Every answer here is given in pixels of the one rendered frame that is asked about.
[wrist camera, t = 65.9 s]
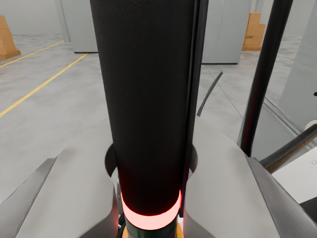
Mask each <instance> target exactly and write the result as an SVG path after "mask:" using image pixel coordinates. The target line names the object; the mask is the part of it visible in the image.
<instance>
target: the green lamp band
mask: <svg viewBox="0 0 317 238"><path fill-rule="evenodd" d="M178 214H179V210H178V212H177V215H176V217H175V218H174V220H173V221H172V222H171V223H170V224H168V225H167V226H166V227H164V228H162V229H159V230H150V231H148V230H142V229H139V228H137V227H135V226H134V225H133V224H131V222H130V221H129V220H128V219H127V217H126V215H125V222H126V225H127V228H128V230H129V231H130V233H131V234H132V235H133V236H134V237H135V238H167V237H168V236H169V235H170V234H171V233H172V232H173V231H174V229H175V228H176V225H177V222H178Z"/></svg>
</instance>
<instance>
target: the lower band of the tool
mask: <svg viewBox="0 0 317 238"><path fill-rule="evenodd" d="M122 238H128V234H127V228H126V226H125V229H124V232H123V237H122ZM177 238H183V232H182V229H181V226H180V224H179V222H178V225H177Z"/></svg>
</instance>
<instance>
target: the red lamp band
mask: <svg viewBox="0 0 317 238"><path fill-rule="evenodd" d="M121 197H122V196H121ZM179 202H180V194H179V198H178V200H177V202H176V204H175V205H174V206H173V207H172V208H171V209H170V210H169V211H167V212H165V213H163V214H161V215H157V216H142V215H138V214H136V213H134V212H132V211H131V210H130V209H129V208H128V207H127V206H126V205H125V203H124V201H123V199H122V203H123V209H124V213H125V215H126V217H127V219H128V220H129V221H130V222H131V223H132V224H133V225H135V226H136V227H139V228H141V229H146V230H155V229H159V228H162V227H164V226H166V225H168V224H169V223H170V222H171V221H172V220H173V219H174V218H175V216H176V215H177V212H178V209H179Z"/></svg>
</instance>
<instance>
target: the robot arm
mask: <svg viewBox="0 0 317 238"><path fill-rule="evenodd" d="M116 167H117V163H116V157H115V151H114V145H113V139H112V134H111V128H110V122H109V117H107V118H105V119H104V120H102V121H101V122H99V123H98V124H96V125H95V126H93V127H92V128H90V129H88V130H87V131H85V132H84V133H82V134H81V135H80V136H78V137H77V138H76V139H75V140H73V141H72V142H71V143H70V144H69V145H68V146H67V147H66V148H65V149H64V150H63V151H62V152H61V153H60V154H59V155H58V156H57V157H56V158H48V159H47V160H46V161H45V162H44V163H43V164H42V165H41V166H39V167H38V168H37V169H36V170H35V171H34V172H33V173H32V174H31V175H30V176H29V177H28V178H27V179H26V180H25V181H24V182H23V183H22V184H21V185H20V186H19V187H18V188H17V189H16V190H15V191H14V192H13V193H12V194H11V195H10V196H9V197H8V198H7V199H6V200H5V201H4V202H3V203H2V204H1V205H0V238H116V237H117V234H118V215H119V208H118V203H117V196H116V192H115V187H114V182H113V180H112V179H111V176H112V174H113V172H114V170H115V168H116ZM190 169H191V171H192V173H193V175H192V176H191V177H190V178H189V179H188V180H187V183H186V191H185V200H184V218H183V236H184V238H317V223H316V222H315V221H314V220H313V219H312V218H311V217H310V216H309V214H308V213H307V212H306V211H305V210H304V209H303V208H302V207H301V206H300V205H299V204H298V203H297V202H296V201H295V199H294V198H293V197H292V196H291V195H290V194H289V193H288V192H287V191H286V190H285V189H284V188H283V187H282V186H281V185H280V183H279V182H278V181H277V180H276V179H275V178H274V177H273V176H272V175H271V174H270V173H269V172H268V171H267V170H266V168H265V167H264V166H263V165H262V164H261V163H260V162H259V161H258V160H257V159H256V158H254V157H248V156H247V155H246V154H245V153H244V152H243V150H242V149H241V148H240V147H239V146H238V145H237V144H236V143H235V142H234V141H232V140H231V139H230V138H229V137H227V136H226V135H225V134H223V133H222V132H221V131H219V130H218V129H216V128H215V127H213V126H212V125H210V124H209V123H207V122H206V121H205V120H203V119H202V118H200V117H199V116H197V115H196V116H195V124H194V133H193V141H192V152H191V160H190Z"/></svg>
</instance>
